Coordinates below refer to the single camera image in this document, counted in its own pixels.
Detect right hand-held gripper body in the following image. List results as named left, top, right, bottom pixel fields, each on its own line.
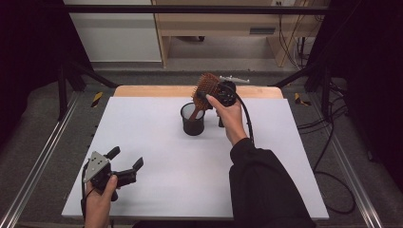
left=217, top=75, right=251, bottom=107

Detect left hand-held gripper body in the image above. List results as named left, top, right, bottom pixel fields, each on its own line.
left=83, top=150, right=138, bottom=202

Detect brown wooden paddle hairbrush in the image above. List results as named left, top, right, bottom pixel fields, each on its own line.
left=188, top=72, right=221, bottom=122

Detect black mesh cup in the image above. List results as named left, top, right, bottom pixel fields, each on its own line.
left=180, top=102, right=206, bottom=137

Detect person's right hand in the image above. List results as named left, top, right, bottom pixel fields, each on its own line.
left=205, top=94, right=249, bottom=147

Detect person's left hand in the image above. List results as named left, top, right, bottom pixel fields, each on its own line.
left=85, top=175, right=119, bottom=228

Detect white table mat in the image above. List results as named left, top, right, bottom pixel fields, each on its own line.
left=61, top=96, right=330, bottom=220

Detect yellow black tape strip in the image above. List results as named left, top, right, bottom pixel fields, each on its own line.
left=293, top=92, right=313, bottom=107
left=90, top=91, right=105, bottom=108

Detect light wooden desk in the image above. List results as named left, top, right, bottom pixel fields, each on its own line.
left=151, top=0, right=331, bottom=68

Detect person's dark clothing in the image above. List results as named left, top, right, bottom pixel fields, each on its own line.
left=132, top=219, right=236, bottom=228

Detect black metal stand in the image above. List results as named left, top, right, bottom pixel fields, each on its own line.
left=56, top=59, right=119, bottom=122
left=268, top=61, right=334, bottom=119

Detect white cabinet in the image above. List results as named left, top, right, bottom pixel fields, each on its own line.
left=62, top=0, right=163, bottom=63

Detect black curtain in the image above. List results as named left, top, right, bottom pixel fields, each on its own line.
left=307, top=0, right=403, bottom=193
left=0, top=0, right=93, bottom=150

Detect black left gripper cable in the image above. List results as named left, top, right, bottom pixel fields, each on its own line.
left=80, top=161, right=97, bottom=220

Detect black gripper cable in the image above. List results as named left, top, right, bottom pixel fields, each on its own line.
left=232, top=89, right=356, bottom=216
left=80, top=161, right=97, bottom=220

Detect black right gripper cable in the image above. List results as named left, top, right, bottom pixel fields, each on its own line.
left=232, top=89, right=356, bottom=216

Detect aluminium rail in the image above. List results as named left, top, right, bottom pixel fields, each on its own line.
left=307, top=94, right=385, bottom=228
left=0, top=90, right=81, bottom=228

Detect hanging desk cables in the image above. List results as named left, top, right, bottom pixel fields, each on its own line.
left=277, top=1, right=325, bottom=70

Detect black horizontal frame bar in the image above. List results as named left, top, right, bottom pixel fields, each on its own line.
left=62, top=4, right=331, bottom=15

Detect black floor cables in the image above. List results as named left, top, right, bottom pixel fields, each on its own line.
left=297, top=79, right=350, bottom=174

